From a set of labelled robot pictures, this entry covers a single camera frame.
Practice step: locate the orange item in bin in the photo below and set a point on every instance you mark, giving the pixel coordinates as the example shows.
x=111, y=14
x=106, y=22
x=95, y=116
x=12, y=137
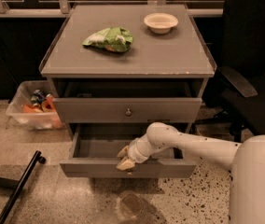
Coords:
x=39, y=105

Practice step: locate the white paper bowl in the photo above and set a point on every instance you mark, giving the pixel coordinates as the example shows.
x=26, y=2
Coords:
x=160, y=23

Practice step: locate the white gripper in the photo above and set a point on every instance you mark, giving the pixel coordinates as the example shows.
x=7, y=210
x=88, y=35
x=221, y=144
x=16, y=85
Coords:
x=133, y=153

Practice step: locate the round floor drain cover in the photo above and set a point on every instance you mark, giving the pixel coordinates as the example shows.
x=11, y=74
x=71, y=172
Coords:
x=130, y=205

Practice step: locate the black office chair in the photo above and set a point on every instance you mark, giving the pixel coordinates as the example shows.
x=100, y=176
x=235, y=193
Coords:
x=238, y=86

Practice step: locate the grey drawer cabinet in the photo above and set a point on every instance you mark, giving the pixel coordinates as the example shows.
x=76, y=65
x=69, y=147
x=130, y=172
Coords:
x=178, y=54

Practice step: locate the clear plastic bin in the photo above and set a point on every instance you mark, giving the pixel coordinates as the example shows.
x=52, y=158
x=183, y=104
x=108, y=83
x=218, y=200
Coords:
x=33, y=121

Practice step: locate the grey top drawer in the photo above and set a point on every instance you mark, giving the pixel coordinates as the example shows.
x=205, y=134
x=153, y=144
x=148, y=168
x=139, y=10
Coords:
x=127, y=101

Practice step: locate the black metal stand leg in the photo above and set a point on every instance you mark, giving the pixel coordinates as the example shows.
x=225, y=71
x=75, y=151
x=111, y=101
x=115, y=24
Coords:
x=17, y=185

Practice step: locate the grey drawer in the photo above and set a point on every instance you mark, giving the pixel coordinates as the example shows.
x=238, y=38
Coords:
x=127, y=101
x=96, y=146

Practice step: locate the soda cans in bin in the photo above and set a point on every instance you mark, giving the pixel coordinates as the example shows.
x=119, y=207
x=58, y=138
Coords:
x=39, y=97

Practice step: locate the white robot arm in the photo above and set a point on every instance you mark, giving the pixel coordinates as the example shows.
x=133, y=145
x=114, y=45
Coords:
x=245, y=161

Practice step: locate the green chip bag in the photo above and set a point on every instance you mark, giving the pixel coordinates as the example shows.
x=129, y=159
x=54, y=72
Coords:
x=115, y=39

